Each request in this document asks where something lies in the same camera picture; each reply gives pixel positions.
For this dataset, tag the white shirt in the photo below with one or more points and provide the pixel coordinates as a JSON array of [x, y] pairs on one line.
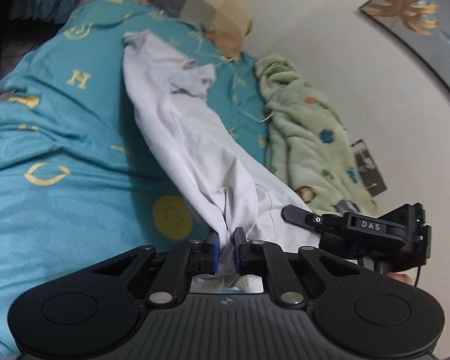
[[180, 127]]

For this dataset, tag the framed leaf picture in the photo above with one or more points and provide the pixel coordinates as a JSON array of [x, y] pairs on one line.
[[416, 11]]

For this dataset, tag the dark wall plate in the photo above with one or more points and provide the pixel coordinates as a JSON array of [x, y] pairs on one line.
[[367, 165]]

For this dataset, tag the green fleece blanket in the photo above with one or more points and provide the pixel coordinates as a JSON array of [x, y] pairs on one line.
[[303, 127]]

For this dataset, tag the bed with teal printed sheet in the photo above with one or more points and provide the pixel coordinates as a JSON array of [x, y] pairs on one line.
[[78, 138]]

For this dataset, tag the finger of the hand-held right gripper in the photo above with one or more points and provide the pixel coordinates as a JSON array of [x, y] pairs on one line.
[[300, 215]]

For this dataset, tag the person's right hand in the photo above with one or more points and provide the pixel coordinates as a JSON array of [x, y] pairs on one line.
[[399, 276]]

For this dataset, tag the plaid pillow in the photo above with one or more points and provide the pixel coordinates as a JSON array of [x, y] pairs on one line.
[[195, 0]]

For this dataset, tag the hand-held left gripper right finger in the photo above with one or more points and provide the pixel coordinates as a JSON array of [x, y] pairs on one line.
[[240, 247]]

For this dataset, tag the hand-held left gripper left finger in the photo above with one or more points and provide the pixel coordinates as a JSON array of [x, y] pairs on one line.
[[214, 247]]

